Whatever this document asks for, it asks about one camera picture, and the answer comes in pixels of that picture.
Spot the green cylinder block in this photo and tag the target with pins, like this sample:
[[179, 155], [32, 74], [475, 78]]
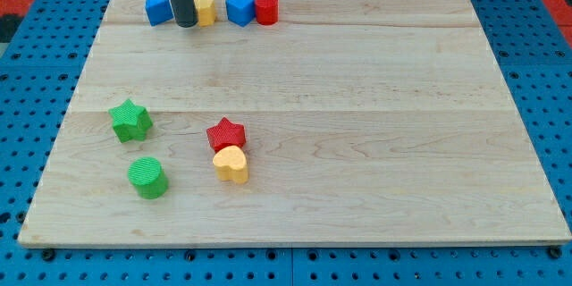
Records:
[[147, 177]]

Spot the blue triangle block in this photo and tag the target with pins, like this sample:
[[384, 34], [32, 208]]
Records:
[[158, 11]]

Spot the yellow heart block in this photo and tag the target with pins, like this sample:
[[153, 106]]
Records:
[[230, 164]]

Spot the blue cube block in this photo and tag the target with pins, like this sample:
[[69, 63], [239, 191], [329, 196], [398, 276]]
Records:
[[240, 12]]

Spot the red star block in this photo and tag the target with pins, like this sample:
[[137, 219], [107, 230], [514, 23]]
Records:
[[225, 134]]

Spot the red cylinder block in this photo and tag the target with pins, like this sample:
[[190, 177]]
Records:
[[267, 11]]

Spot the yellow hexagon block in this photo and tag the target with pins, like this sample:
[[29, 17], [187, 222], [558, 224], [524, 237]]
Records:
[[206, 12]]

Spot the wooden board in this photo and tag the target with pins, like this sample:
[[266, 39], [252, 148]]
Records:
[[369, 123]]

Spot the green star block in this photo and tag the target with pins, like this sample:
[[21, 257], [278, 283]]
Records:
[[130, 121]]

